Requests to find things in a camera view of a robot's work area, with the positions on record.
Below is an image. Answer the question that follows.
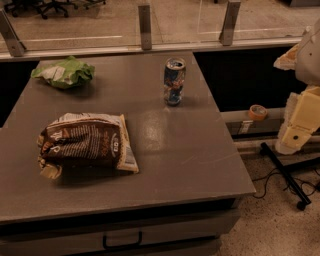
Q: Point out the blue drink can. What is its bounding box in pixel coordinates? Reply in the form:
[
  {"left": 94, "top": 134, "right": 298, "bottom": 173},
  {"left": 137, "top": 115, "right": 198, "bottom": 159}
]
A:
[{"left": 164, "top": 57, "right": 186, "bottom": 106}]

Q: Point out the black drawer handle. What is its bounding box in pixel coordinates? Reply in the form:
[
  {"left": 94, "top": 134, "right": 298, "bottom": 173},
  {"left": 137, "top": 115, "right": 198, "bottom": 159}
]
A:
[{"left": 102, "top": 231, "right": 143, "bottom": 251}]

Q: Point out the black wheeled stand leg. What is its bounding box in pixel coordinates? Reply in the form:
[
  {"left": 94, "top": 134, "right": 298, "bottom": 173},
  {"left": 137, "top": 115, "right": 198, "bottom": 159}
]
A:
[{"left": 261, "top": 143, "right": 311, "bottom": 211}]

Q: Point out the black floor cable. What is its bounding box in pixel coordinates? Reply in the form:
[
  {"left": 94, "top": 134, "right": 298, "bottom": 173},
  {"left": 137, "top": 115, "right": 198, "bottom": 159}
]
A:
[{"left": 252, "top": 166, "right": 320, "bottom": 200}]

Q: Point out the green rice chip bag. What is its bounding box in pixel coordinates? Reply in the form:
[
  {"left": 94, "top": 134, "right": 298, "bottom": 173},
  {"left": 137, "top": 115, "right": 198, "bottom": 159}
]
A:
[{"left": 31, "top": 56, "right": 95, "bottom": 90}]

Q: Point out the metal railing post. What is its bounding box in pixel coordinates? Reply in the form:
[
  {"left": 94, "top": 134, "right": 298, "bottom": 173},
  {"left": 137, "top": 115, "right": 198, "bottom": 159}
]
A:
[
  {"left": 0, "top": 9, "right": 26, "bottom": 57},
  {"left": 138, "top": 5, "right": 152, "bottom": 50},
  {"left": 219, "top": 0, "right": 241, "bottom": 46}
]

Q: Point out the grey table drawer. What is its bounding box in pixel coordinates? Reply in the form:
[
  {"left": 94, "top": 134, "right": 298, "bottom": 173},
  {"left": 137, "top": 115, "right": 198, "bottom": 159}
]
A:
[{"left": 0, "top": 209, "right": 240, "bottom": 256}]

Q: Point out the orange tape roll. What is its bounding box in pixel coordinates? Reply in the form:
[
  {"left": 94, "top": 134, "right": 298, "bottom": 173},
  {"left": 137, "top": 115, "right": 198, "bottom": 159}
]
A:
[{"left": 248, "top": 104, "right": 268, "bottom": 121}]

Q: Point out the black office chair base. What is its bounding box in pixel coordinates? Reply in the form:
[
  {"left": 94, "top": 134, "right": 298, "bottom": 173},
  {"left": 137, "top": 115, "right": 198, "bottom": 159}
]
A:
[{"left": 3, "top": 0, "right": 106, "bottom": 19}]

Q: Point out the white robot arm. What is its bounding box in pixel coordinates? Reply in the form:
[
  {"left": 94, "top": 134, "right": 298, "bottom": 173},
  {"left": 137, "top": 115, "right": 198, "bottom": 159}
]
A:
[{"left": 274, "top": 20, "right": 320, "bottom": 155}]

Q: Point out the middle metal railing post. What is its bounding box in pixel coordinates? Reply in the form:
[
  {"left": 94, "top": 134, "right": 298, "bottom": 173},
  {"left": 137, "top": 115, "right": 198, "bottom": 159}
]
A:
[{"left": 138, "top": 5, "right": 152, "bottom": 50}]

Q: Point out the right metal railing post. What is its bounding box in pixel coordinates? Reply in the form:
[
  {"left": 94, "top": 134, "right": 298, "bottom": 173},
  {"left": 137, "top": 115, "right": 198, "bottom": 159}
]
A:
[{"left": 219, "top": 0, "right": 241, "bottom": 46}]

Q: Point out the left metal railing post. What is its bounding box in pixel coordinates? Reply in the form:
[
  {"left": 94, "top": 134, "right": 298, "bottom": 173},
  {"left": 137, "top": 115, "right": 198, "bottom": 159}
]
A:
[{"left": 0, "top": 9, "right": 26, "bottom": 57}]

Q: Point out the brown chip bag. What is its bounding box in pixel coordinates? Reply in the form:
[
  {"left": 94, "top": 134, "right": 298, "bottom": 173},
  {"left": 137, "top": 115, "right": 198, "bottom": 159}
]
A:
[{"left": 37, "top": 113, "right": 139, "bottom": 179}]

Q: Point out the grey metal side shelf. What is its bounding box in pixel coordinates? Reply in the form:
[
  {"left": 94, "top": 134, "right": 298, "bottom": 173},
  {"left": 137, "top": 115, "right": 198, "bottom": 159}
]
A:
[{"left": 221, "top": 108, "right": 284, "bottom": 137}]

